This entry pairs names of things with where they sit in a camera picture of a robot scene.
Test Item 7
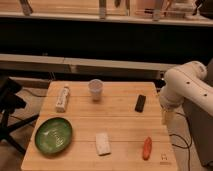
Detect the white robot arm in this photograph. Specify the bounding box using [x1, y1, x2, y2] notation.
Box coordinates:
[159, 61, 213, 125]

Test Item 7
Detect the black rectangular remote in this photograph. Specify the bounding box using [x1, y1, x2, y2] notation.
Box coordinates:
[135, 95, 146, 112]

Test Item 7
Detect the white sponge block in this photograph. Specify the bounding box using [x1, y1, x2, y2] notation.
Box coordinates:
[95, 133, 111, 156]

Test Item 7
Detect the green plate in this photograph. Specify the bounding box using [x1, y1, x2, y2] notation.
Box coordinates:
[34, 117, 73, 155]

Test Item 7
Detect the black chair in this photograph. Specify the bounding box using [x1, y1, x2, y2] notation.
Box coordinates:
[0, 75, 38, 154]

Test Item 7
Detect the black floor cable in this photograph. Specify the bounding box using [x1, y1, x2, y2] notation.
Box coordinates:
[169, 111, 193, 171]

